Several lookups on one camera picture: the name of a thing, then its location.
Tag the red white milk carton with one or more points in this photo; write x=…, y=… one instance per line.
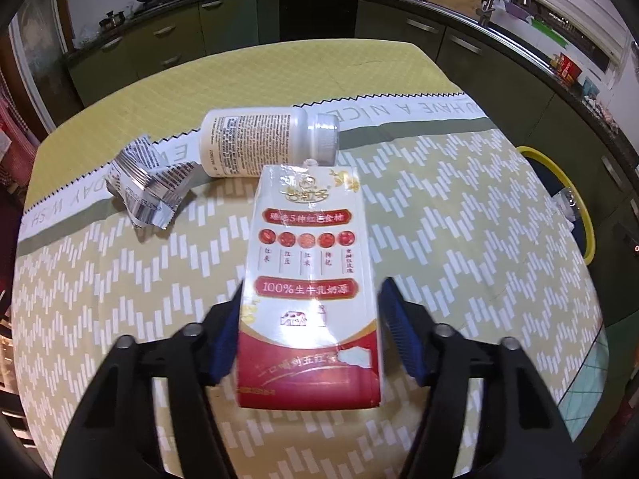
x=304, y=259

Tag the green kitchen cabinets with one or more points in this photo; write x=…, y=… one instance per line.
x=224, y=25

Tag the red checkered cloth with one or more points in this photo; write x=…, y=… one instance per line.
x=15, y=149

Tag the green plastic tray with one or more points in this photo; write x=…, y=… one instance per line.
x=546, y=24

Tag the clear plastic cup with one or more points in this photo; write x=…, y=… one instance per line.
x=568, y=202

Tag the yellow rimmed trash bin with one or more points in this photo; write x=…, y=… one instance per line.
x=541, y=164

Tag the teal checkered cloth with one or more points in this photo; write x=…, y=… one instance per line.
x=584, y=369

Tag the small steel pot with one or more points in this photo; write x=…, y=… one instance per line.
x=112, y=20

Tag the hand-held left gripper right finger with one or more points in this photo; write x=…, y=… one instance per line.
x=404, y=334

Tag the white bottle silver cap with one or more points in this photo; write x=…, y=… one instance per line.
x=249, y=139

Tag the purple plastic tray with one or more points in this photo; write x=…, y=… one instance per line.
x=516, y=9

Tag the red cup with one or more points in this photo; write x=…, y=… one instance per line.
x=569, y=66

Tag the silver foil wrapper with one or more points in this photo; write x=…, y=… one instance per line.
x=150, y=184

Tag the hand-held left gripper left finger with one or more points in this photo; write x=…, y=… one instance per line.
x=227, y=339

